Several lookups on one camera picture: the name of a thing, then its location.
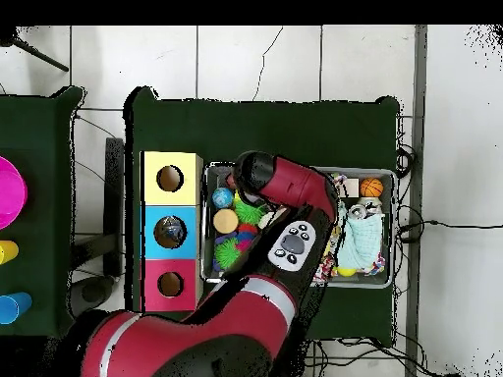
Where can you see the black tripod leg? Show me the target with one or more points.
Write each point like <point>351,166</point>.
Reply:
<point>39,54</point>

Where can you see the mint green cloth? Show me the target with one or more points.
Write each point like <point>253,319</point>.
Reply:
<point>359,243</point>

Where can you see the orange mini basketball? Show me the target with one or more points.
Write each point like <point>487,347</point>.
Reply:
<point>371,187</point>

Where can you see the dark green table cloth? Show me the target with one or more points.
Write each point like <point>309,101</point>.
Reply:
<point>39,157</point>
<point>267,129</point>

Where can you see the wooden box with three holes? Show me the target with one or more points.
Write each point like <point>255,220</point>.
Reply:
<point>188,196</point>

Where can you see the clear mesh bin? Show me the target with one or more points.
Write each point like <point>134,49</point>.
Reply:
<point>365,280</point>

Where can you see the pink bowl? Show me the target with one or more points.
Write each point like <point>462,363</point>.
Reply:
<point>10,192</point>

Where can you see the blue cup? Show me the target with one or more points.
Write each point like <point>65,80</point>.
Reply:
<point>13,308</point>

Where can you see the yellow cup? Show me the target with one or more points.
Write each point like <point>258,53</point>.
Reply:
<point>8,252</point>

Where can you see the dark grey round base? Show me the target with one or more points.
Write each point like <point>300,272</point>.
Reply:
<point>90,292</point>

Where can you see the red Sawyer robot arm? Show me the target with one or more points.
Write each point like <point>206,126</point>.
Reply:
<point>290,184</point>

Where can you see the green spiky ball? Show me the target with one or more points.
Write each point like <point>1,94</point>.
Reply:
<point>226,253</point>

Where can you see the plain wooden block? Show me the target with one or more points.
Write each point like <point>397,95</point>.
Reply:
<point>352,188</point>

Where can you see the blue globe ball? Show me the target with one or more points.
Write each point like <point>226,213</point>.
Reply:
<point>223,197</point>

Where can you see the silver drink can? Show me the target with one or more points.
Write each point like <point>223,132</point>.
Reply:
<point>357,212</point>

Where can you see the orange sponge disc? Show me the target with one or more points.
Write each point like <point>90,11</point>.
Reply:
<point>226,220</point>

